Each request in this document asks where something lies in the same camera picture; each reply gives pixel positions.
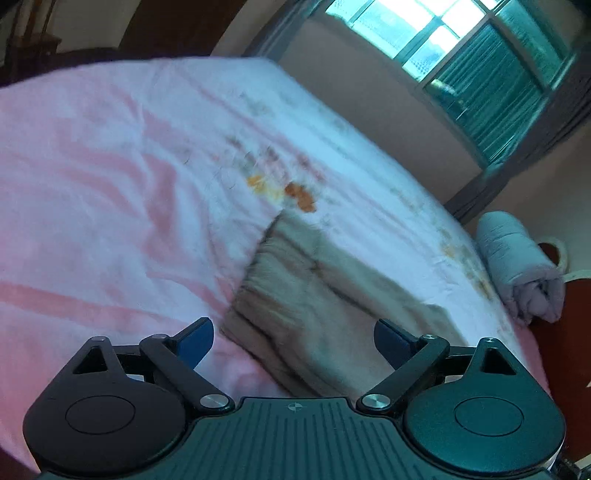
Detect window with glass panes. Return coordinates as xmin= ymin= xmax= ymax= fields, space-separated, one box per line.
xmin=323 ymin=0 xmax=580 ymax=169

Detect grey curtain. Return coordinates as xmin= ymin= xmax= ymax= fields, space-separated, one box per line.
xmin=242 ymin=0 xmax=591 ymax=222

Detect red-brown wooden furniture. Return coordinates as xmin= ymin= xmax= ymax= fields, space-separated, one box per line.
xmin=526 ymin=240 xmax=591 ymax=462

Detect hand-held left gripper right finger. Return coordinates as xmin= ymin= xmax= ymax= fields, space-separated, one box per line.
xmin=356 ymin=318 xmax=520 ymax=415

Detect beige fleece pants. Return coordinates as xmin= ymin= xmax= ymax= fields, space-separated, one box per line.
xmin=219 ymin=209 xmax=469 ymax=398

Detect rolled grey blanket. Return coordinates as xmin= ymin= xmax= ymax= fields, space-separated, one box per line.
xmin=475 ymin=210 xmax=566 ymax=326

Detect pink floral bed sheet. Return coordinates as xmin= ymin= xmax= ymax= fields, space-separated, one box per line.
xmin=0 ymin=56 xmax=550 ymax=467

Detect dark wooden furniture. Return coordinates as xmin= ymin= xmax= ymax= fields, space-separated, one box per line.
xmin=0 ymin=0 xmax=63 ymax=86

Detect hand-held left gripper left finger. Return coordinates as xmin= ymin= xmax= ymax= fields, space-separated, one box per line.
xmin=69 ymin=317 xmax=235 ymax=416

